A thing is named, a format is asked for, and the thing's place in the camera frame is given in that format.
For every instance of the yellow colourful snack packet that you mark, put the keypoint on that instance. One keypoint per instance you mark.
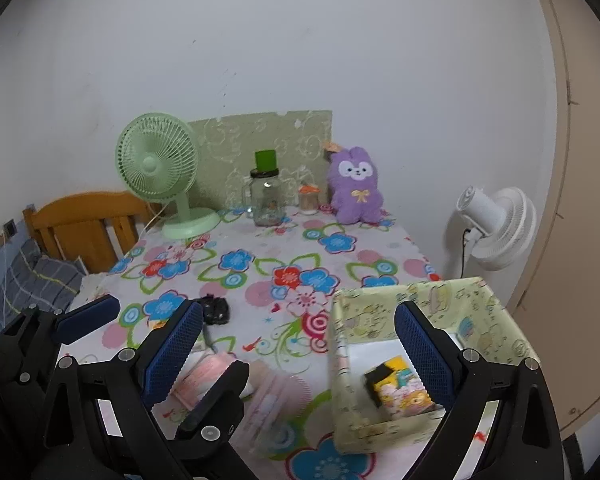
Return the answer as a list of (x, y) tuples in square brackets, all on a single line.
[(397, 385)]

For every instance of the pink striped packet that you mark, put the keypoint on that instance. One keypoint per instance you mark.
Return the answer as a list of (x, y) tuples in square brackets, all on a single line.
[(205, 375)]

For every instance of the pink translucent packet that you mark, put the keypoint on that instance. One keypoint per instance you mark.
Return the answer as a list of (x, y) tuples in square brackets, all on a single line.
[(275, 390)]

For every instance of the wooden bed headboard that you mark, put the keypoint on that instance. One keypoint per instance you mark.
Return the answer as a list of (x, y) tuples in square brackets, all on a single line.
[(85, 230)]

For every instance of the glass mug jar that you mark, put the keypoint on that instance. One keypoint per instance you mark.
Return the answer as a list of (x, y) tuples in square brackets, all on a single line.
[(267, 200)]

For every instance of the green patterned board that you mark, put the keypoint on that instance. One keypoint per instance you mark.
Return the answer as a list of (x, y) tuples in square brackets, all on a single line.
[(280, 135)]

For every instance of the black crumpled bag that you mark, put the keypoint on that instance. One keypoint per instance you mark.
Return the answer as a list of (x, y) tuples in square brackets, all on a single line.
[(214, 310)]

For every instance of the white floor fan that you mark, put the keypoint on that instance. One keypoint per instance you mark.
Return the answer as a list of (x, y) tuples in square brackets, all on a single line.
[(495, 230)]

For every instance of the small jar with orange lid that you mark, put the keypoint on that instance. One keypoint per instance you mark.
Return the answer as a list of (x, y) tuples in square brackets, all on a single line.
[(309, 201)]

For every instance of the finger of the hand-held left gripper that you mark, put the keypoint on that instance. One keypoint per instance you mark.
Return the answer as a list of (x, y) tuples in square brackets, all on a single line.
[(215, 405), (87, 316)]

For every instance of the green desk fan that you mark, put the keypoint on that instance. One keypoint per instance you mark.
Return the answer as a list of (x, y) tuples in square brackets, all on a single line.
[(155, 165)]

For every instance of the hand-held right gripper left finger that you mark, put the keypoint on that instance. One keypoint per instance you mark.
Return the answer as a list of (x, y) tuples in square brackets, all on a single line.
[(175, 350)]

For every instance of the green plastic cup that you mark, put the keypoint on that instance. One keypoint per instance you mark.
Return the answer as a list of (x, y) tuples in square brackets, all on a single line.
[(266, 161)]

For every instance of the floral tablecloth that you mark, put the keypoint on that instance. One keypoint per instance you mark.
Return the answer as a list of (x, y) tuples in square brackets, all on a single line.
[(280, 260)]

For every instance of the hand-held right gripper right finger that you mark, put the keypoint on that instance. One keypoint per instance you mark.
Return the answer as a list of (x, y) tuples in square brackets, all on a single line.
[(425, 355)]

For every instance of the blue plaid bedding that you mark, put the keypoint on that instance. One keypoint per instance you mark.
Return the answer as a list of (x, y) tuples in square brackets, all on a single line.
[(35, 275)]

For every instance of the cartoon print fabric storage box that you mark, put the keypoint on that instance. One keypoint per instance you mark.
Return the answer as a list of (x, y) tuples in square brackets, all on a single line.
[(360, 320)]

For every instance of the purple plush bunny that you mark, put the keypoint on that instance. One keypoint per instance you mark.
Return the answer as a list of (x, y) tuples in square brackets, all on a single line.
[(355, 195)]

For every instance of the beige door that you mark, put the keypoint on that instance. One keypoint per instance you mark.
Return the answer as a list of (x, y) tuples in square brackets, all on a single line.
[(585, 160)]

